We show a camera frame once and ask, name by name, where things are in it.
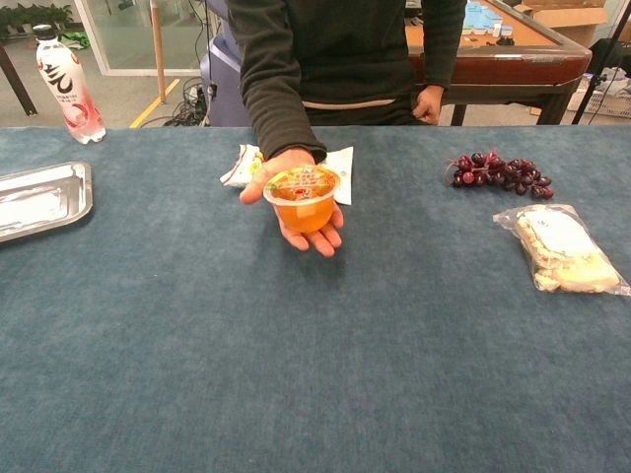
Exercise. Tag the person left hand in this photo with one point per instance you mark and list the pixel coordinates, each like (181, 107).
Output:
(426, 104)

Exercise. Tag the person right hand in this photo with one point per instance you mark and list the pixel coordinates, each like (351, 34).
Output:
(315, 244)

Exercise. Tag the round snack cup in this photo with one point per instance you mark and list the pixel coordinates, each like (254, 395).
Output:
(302, 202)

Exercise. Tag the person right forearm black sleeve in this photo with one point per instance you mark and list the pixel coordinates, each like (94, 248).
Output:
(276, 113)

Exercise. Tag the person left forearm black sleeve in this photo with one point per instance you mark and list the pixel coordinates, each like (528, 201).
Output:
(443, 44)

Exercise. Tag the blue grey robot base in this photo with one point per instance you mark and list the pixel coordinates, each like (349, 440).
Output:
(222, 84)

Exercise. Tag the white snack packet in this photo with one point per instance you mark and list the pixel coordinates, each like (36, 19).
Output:
(342, 172)

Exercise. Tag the person torso black sweater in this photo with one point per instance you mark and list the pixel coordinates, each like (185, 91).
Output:
(355, 49)

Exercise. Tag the dark red grape bunch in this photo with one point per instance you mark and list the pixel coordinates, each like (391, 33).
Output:
(498, 175)

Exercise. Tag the brown wooden table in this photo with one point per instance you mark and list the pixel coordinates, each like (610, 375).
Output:
(517, 59)

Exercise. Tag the blue white small boxes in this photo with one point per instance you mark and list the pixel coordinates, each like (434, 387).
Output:
(485, 17)

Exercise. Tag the cardboard box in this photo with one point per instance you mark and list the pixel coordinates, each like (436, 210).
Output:
(567, 17)

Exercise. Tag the white plastic basket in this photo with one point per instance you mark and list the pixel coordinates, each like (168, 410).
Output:
(604, 101)

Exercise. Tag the black tripod stand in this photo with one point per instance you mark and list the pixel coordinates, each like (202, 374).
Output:
(604, 74)

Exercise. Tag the clear bag of crackers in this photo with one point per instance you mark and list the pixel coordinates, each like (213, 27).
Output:
(562, 249)

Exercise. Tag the wooden pole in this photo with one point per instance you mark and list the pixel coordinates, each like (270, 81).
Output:
(158, 49)

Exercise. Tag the silver metal tray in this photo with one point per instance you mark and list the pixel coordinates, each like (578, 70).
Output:
(39, 199)

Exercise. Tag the pink white drink bottle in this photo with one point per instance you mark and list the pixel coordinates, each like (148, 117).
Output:
(64, 84)

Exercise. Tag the dark table leg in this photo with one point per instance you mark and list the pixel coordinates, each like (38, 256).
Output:
(15, 84)

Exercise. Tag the green potted plants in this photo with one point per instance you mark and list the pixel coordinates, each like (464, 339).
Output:
(34, 17)

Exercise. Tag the glass partition white frame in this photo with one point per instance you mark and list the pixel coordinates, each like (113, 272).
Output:
(98, 44)

